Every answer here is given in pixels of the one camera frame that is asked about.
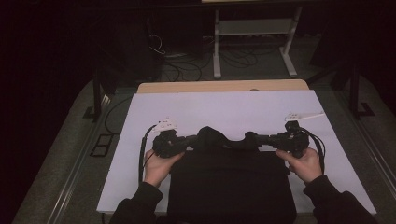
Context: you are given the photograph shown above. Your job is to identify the left hand-held gripper cable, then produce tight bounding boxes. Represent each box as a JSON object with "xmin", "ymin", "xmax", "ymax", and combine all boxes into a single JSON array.
[{"xmin": 137, "ymin": 124, "xmax": 159, "ymax": 185}]

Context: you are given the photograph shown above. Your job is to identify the right hand-held gripper cable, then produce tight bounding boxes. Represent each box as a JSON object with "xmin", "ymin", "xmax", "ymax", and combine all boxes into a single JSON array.
[{"xmin": 300, "ymin": 127, "xmax": 327, "ymax": 175}]

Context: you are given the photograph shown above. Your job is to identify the person's right hand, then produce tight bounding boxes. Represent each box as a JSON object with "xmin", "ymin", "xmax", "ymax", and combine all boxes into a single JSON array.
[{"xmin": 275, "ymin": 147, "xmax": 324, "ymax": 184}]

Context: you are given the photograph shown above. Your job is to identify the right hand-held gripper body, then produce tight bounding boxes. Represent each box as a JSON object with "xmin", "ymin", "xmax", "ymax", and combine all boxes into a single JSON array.
[{"xmin": 272, "ymin": 111, "xmax": 326, "ymax": 159}]

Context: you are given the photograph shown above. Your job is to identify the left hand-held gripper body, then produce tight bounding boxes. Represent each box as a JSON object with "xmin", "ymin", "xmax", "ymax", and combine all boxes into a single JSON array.
[{"xmin": 151, "ymin": 118, "xmax": 188, "ymax": 159}]

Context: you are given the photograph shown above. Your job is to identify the dark cabinet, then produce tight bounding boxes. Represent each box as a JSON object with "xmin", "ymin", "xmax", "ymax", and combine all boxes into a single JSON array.
[{"xmin": 102, "ymin": 12, "xmax": 164, "ymax": 83}]

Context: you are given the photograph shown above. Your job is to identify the person's left hand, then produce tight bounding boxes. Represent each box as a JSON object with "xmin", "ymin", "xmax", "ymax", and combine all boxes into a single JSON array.
[{"xmin": 143, "ymin": 148, "xmax": 186, "ymax": 189}]

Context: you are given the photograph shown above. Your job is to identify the white table cover sheet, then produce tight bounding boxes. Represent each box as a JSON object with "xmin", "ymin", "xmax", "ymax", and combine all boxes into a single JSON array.
[{"xmin": 96, "ymin": 90, "xmax": 377, "ymax": 217}]

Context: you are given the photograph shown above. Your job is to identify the long black floor cable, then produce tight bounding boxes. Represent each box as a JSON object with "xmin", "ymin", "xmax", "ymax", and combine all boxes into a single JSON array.
[{"xmin": 104, "ymin": 96, "xmax": 134, "ymax": 136}]

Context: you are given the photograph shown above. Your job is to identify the metal floor rail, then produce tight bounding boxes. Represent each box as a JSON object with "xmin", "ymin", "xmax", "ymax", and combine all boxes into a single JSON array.
[
  {"xmin": 338, "ymin": 92, "xmax": 396, "ymax": 201},
  {"xmin": 46, "ymin": 92, "xmax": 113, "ymax": 224}
]

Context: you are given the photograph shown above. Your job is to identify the black metal stand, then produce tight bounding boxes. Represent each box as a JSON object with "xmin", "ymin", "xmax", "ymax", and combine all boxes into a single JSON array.
[
  {"xmin": 83, "ymin": 73, "xmax": 118, "ymax": 122},
  {"xmin": 306, "ymin": 60, "xmax": 376, "ymax": 119}
]

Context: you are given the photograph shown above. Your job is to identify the white metal desk frame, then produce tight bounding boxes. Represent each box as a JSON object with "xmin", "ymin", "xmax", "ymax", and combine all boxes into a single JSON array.
[{"xmin": 201, "ymin": 0, "xmax": 304, "ymax": 79}]

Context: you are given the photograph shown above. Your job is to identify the black tank top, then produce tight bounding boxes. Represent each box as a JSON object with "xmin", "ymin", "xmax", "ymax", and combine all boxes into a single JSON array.
[{"xmin": 166, "ymin": 125, "xmax": 297, "ymax": 224}]

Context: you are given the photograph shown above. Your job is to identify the hand-held gripper cable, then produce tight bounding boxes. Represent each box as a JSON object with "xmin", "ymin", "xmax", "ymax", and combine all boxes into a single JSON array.
[
  {"xmin": 137, "ymin": 124, "xmax": 159, "ymax": 185},
  {"xmin": 300, "ymin": 127, "xmax": 327, "ymax": 175}
]

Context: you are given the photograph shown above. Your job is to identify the thin white cable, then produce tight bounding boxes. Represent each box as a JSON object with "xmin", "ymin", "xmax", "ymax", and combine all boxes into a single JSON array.
[{"xmin": 148, "ymin": 34, "xmax": 166, "ymax": 56}]

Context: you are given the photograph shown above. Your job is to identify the wooden table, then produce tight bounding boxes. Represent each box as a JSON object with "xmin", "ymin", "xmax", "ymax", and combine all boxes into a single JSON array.
[{"xmin": 136, "ymin": 78, "xmax": 310, "ymax": 94}]

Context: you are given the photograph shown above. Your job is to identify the black floor cable bundle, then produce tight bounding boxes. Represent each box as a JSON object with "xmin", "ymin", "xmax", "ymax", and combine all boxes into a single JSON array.
[
  {"xmin": 219, "ymin": 46, "xmax": 260, "ymax": 69},
  {"xmin": 162, "ymin": 54, "xmax": 216, "ymax": 82}
]

